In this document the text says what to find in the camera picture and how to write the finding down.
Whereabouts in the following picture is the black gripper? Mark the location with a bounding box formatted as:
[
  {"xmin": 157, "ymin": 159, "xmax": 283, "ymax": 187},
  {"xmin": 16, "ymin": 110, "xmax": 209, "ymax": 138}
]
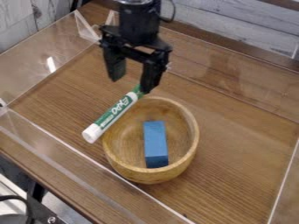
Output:
[{"xmin": 99, "ymin": 5, "xmax": 172, "ymax": 94}]

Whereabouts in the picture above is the green Expo marker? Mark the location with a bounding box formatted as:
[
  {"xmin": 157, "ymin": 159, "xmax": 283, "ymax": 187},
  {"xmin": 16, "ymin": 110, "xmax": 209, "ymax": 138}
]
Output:
[{"xmin": 81, "ymin": 85, "xmax": 144, "ymax": 144}]

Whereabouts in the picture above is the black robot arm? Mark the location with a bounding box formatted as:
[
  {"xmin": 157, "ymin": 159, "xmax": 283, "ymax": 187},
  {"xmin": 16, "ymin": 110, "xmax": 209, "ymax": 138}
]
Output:
[{"xmin": 99, "ymin": 0, "xmax": 173, "ymax": 94}]

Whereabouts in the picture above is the brown wooden bowl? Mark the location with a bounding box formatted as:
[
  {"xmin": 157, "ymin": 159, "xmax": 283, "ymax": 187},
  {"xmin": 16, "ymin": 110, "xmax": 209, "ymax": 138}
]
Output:
[{"xmin": 101, "ymin": 96, "xmax": 200, "ymax": 185}]

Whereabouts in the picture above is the blue rectangular block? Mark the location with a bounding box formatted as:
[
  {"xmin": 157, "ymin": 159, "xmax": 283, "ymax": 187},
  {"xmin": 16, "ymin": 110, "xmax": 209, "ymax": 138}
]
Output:
[{"xmin": 144, "ymin": 121, "xmax": 168, "ymax": 168}]

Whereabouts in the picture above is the black metal stand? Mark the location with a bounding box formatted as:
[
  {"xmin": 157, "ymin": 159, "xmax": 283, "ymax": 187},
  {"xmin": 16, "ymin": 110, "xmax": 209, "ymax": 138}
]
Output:
[{"xmin": 23, "ymin": 180, "xmax": 80, "ymax": 224}]

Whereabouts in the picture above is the clear acrylic corner bracket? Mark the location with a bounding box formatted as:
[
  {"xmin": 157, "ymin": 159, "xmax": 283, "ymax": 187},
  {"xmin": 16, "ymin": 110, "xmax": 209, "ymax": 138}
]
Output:
[{"xmin": 73, "ymin": 10, "xmax": 117, "ymax": 45}]

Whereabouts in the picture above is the black cable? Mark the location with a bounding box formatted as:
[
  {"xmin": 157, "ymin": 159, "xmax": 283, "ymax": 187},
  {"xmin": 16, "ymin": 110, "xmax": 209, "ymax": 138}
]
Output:
[{"xmin": 0, "ymin": 195, "xmax": 33, "ymax": 224}]

